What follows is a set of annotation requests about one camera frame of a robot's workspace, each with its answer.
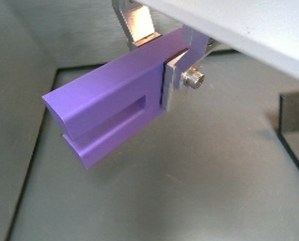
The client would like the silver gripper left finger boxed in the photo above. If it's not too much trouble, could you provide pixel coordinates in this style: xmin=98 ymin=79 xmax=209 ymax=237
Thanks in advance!
xmin=112 ymin=0 xmax=160 ymax=50

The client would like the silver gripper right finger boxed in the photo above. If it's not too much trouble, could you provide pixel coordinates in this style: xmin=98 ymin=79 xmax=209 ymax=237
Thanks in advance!
xmin=160 ymin=25 xmax=220 ymax=111

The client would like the purple double-square block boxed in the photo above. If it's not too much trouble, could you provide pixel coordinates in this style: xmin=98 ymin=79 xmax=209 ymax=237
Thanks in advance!
xmin=40 ymin=28 xmax=192 ymax=170

